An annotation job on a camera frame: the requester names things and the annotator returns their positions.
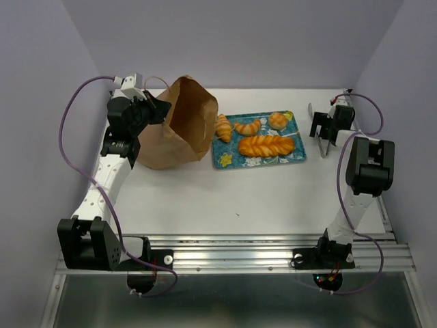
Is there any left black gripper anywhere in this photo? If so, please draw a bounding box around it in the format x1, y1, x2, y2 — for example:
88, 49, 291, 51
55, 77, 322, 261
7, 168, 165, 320
129, 90, 171, 137

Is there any brown paper bag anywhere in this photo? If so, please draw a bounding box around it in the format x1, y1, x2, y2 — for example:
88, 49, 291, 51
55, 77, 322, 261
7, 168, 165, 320
137, 76, 219, 169

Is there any pale fake bread roll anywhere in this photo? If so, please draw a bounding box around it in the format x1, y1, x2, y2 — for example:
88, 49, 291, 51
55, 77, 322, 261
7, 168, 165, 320
268, 112, 288, 130

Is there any small fake croissant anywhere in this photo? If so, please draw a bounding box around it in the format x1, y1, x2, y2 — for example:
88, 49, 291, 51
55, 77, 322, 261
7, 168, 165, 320
215, 114, 233, 144

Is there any large fake croissant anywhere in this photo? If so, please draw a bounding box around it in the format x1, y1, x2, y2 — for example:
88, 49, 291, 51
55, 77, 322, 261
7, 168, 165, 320
238, 135, 296, 158

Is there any curved fake croissant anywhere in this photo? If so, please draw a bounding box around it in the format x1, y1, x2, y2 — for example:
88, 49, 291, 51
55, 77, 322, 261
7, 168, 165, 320
234, 119, 262, 137

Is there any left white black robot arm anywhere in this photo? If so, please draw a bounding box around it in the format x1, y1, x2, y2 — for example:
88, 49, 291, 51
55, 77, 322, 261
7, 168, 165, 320
57, 93, 171, 271

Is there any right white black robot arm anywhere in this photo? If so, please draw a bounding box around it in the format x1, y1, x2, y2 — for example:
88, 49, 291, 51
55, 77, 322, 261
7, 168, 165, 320
294, 105, 395, 269

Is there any teal floral tray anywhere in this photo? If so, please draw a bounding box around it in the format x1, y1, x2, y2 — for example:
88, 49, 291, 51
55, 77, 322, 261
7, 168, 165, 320
212, 111, 307, 170

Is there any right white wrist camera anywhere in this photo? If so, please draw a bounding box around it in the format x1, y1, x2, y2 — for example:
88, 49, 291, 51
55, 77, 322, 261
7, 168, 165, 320
330, 96, 348, 106

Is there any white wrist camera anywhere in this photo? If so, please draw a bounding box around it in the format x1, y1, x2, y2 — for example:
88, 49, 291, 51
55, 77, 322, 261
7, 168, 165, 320
330, 96, 348, 106
120, 73, 145, 100

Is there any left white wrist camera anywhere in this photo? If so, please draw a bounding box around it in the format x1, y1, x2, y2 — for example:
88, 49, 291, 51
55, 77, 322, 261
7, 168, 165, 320
120, 73, 145, 100

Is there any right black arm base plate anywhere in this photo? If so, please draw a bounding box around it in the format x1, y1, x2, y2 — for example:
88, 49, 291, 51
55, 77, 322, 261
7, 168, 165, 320
290, 247, 356, 272

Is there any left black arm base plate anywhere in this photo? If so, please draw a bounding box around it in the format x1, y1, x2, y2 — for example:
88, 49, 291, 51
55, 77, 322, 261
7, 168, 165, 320
115, 249, 174, 272

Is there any aluminium front rail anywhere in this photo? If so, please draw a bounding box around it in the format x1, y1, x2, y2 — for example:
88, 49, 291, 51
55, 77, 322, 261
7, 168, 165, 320
56, 233, 417, 276

